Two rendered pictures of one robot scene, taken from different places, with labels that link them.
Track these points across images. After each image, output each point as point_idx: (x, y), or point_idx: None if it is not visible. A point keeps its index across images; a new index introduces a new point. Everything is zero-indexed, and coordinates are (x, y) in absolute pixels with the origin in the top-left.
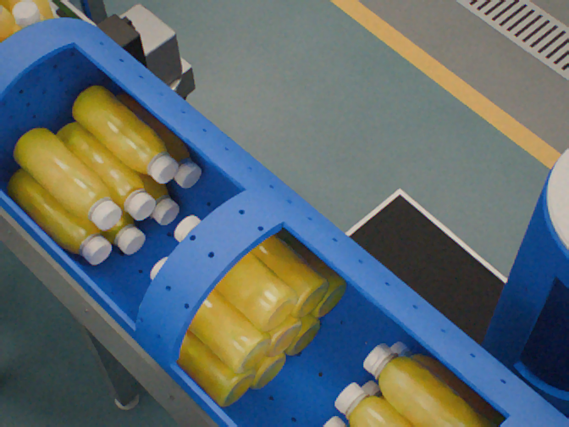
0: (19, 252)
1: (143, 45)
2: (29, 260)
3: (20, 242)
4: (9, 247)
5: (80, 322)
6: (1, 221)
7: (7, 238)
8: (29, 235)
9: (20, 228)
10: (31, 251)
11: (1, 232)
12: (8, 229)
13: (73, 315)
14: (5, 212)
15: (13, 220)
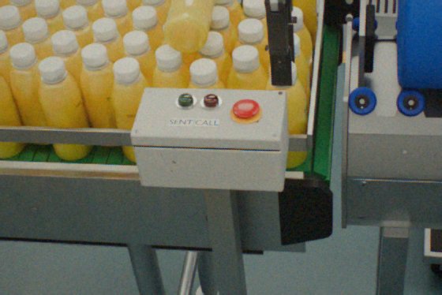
0: (421, 166)
1: (317, 9)
2: (436, 165)
3: (422, 152)
4: (402, 173)
5: (398, 279)
6: (389, 149)
7: (398, 164)
8: (441, 128)
9: (428, 129)
10: (441, 149)
11: (388, 163)
12: (400, 151)
13: (386, 280)
14: (402, 128)
15: (415, 128)
